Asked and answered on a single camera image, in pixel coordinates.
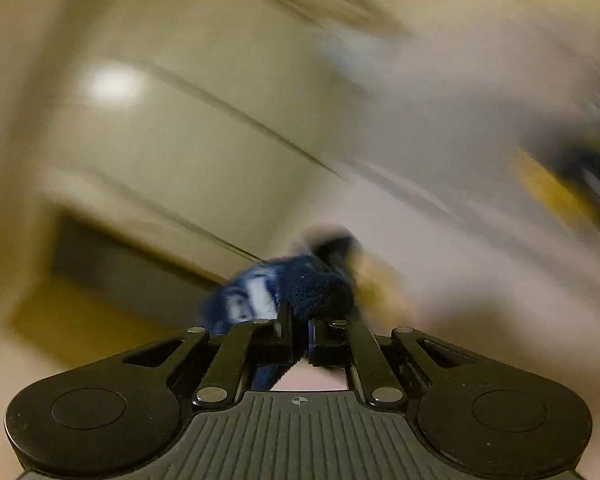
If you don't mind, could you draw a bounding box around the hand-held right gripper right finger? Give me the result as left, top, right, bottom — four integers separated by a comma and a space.
307, 317, 476, 408

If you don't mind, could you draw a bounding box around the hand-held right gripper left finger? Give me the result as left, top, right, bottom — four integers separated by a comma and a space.
122, 305, 295, 408

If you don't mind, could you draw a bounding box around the navy printed fleece pajama garment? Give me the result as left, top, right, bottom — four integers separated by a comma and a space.
200, 225, 413, 392

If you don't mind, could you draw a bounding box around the cream wardrobe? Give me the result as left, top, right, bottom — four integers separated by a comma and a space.
0, 0, 411, 286

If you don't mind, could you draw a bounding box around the pink grey striped blanket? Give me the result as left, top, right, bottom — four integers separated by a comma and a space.
280, 20, 600, 391

